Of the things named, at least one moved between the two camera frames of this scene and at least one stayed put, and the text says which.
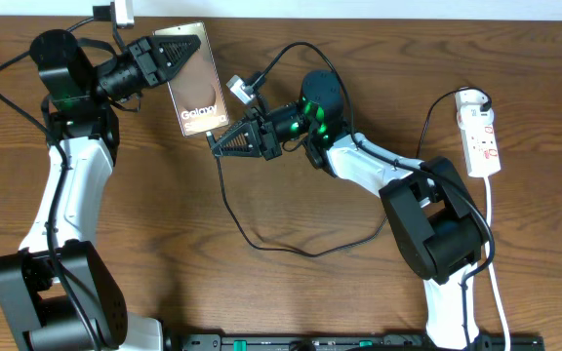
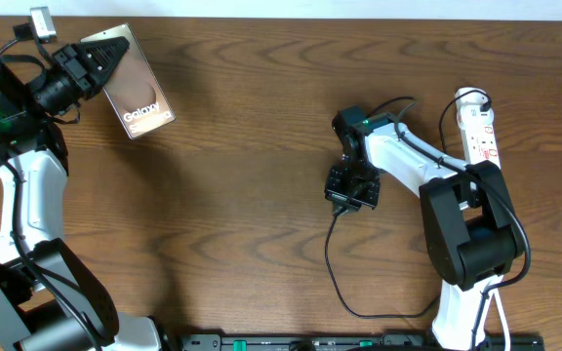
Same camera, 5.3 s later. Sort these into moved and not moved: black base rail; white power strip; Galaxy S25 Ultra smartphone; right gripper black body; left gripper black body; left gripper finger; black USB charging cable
Moved: black USB charging cable; Galaxy S25 Ultra smartphone; left gripper black body; right gripper black body; left gripper finger
Not moved: white power strip; black base rail
